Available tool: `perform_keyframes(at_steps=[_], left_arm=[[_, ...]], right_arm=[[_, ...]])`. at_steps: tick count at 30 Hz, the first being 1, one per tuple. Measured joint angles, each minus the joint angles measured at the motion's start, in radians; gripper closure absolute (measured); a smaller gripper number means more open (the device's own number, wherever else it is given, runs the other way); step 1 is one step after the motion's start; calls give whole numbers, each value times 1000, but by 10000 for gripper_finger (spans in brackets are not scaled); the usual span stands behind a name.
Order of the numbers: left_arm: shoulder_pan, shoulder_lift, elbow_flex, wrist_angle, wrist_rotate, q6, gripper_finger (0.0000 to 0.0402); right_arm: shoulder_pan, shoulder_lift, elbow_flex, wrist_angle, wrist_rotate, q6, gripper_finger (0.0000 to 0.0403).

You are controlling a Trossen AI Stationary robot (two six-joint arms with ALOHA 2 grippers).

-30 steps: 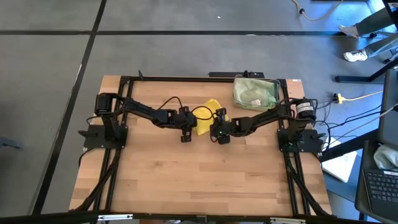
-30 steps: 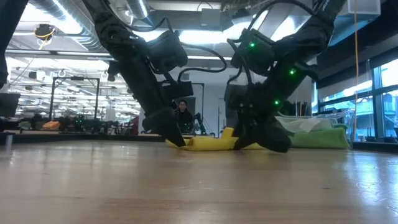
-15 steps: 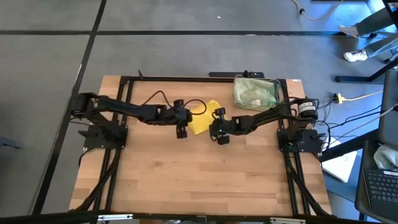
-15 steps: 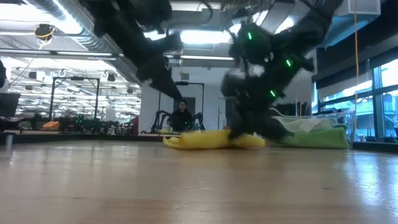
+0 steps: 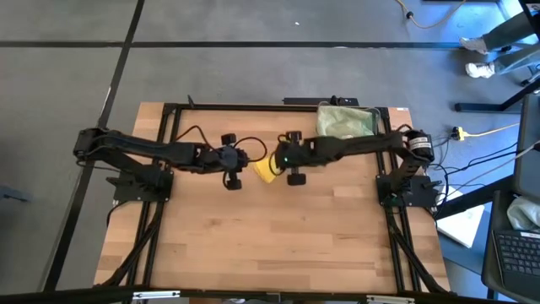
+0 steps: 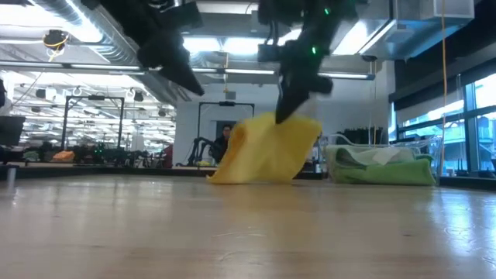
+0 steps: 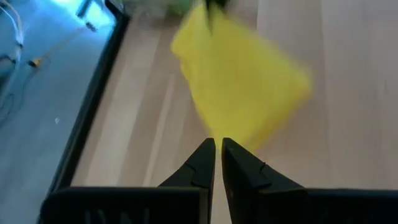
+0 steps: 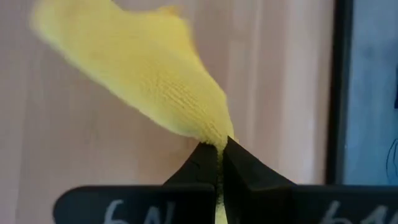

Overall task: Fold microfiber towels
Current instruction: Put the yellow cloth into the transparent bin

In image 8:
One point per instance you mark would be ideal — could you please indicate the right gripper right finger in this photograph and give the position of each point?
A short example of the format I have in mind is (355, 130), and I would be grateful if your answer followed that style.
(280, 205)

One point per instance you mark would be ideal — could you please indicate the yellow microfiber towel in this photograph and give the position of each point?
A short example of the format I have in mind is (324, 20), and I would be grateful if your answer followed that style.
(149, 68)

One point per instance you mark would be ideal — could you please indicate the black aluminium table frame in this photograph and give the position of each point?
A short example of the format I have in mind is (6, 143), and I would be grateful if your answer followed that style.
(340, 93)

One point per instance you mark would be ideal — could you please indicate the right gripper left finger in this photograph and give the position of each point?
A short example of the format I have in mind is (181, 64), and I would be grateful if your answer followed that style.
(140, 205)

